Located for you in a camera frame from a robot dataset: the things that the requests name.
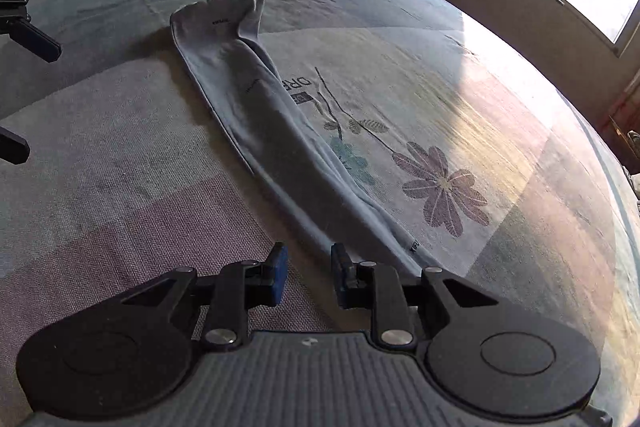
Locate grey pants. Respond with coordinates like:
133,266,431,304
169,0,451,278

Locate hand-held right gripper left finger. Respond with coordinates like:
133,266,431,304
122,243,290,350

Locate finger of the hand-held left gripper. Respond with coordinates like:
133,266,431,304
0,0,62,64
0,126,32,166

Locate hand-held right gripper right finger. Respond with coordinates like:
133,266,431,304
330,243,501,350

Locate pink checked curtain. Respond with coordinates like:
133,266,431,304
605,74,640,135

